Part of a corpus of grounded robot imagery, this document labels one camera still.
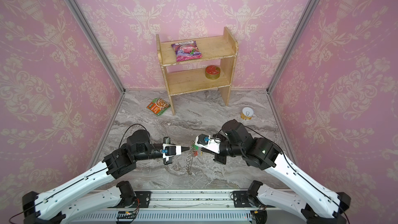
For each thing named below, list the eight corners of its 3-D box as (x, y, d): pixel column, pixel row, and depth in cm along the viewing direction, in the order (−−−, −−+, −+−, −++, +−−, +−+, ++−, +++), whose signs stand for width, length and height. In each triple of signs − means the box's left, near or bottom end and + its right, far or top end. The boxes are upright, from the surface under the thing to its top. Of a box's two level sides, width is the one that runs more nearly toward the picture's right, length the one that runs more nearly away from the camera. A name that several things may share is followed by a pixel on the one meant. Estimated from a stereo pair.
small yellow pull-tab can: (241, 120, 105) (243, 115, 101) (239, 112, 110) (241, 107, 105) (252, 120, 105) (254, 115, 101) (250, 112, 110) (252, 107, 105)
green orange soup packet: (146, 107, 113) (145, 105, 112) (158, 98, 119) (157, 96, 118) (158, 116, 108) (157, 114, 106) (170, 106, 114) (169, 104, 112)
